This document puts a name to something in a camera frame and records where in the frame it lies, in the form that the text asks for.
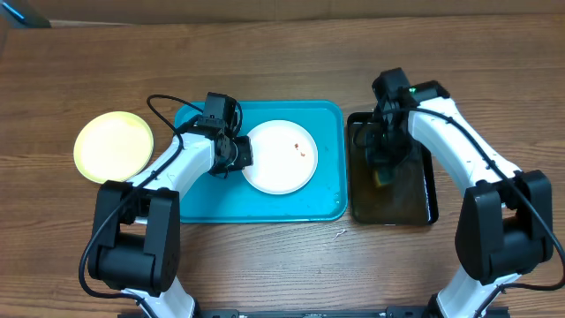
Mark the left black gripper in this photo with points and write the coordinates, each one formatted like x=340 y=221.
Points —
x=247 y=155

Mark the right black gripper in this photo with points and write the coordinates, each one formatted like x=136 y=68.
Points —
x=386 y=147

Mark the green yellow sponge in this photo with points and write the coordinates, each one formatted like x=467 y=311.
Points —
x=383 y=177

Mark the teal plastic tray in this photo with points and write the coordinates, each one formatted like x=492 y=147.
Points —
x=324 y=198

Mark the white plate with red stain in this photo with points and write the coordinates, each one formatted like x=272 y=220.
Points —
x=284 y=157

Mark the yellow-green plate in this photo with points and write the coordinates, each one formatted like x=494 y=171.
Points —
x=113 y=146

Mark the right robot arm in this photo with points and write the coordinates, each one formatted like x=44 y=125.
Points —
x=505 y=227

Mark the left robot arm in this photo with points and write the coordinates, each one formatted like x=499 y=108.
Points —
x=134 y=249

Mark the black water tray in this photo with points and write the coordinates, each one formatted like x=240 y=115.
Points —
x=409 y=200

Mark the small white scrap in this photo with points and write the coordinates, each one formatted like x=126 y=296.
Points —
x=338 y=234

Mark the dark corner object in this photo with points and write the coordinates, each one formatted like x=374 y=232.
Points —
x=21 y=14

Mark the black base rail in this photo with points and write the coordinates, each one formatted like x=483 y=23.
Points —
x=390 y=312

